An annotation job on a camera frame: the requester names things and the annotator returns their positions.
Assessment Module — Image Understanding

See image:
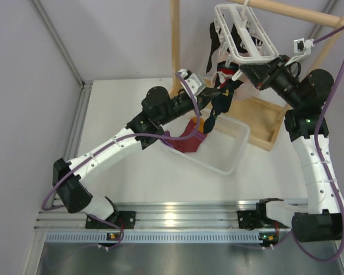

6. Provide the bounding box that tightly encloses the navy santa sock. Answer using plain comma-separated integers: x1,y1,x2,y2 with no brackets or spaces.
204,96,229,135
212,61,243,116

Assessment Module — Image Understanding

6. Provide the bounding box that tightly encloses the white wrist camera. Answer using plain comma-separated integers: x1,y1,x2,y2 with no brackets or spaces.
175,69,206,96
293,38,314,56

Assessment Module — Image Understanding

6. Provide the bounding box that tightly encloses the wooden drying rack stand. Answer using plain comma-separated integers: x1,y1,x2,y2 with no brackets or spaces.
169,1,344,151

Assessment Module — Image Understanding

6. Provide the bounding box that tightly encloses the maroon purple sock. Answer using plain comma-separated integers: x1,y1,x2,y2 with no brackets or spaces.
161,119,206,154

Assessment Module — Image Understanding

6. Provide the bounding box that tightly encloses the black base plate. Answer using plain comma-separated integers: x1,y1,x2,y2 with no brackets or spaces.
85,211,136,230
237,210,272,230

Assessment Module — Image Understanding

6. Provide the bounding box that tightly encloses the black sock on hanger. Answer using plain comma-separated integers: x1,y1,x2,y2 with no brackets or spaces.
206,22,220,73

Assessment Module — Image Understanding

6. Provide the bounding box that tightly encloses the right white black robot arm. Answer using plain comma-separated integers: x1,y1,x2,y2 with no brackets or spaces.
240,56,344,243

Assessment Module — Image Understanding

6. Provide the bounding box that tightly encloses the aluminium corner frame profile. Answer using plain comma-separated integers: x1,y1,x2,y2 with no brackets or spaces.
29,1,93,160

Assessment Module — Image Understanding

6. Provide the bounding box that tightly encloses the white plastic basket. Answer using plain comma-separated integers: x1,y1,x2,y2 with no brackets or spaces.
166,115,250,175

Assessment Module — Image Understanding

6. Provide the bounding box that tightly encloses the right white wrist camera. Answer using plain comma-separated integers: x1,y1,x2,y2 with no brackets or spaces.
293,38,314,56

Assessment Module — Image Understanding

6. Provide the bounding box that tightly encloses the grey slotted cable duct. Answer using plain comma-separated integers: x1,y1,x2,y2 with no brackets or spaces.
45,230,277,244

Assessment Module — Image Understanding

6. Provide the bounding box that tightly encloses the maroon orange sock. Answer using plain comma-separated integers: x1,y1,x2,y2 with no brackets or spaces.
191,116,207,138

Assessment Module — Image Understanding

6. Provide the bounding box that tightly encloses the aluminium mounting rail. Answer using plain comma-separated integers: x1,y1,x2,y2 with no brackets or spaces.
36,199,310,231

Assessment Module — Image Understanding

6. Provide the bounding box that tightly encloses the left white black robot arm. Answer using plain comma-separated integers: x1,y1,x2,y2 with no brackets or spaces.
53,86,219,227

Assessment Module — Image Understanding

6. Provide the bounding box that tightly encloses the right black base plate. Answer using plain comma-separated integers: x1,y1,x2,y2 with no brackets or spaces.
237,210,272,230

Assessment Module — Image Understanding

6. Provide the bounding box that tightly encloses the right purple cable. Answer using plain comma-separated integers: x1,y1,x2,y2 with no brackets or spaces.
286,25,344,264

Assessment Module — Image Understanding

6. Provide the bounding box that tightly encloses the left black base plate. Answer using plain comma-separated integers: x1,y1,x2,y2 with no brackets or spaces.
85,211,136,230

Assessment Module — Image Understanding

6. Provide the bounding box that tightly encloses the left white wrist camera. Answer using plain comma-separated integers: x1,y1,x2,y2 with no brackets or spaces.
175,69,206,96

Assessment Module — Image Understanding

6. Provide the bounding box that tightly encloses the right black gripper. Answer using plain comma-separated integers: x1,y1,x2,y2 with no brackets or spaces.
240,54,303,109

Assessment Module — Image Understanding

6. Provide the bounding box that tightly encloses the white plastic clip hanger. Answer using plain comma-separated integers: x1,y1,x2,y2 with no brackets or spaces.
214,1,279,66

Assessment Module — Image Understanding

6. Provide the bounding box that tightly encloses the black white striped sock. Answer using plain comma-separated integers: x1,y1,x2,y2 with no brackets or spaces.
230,24,263,54

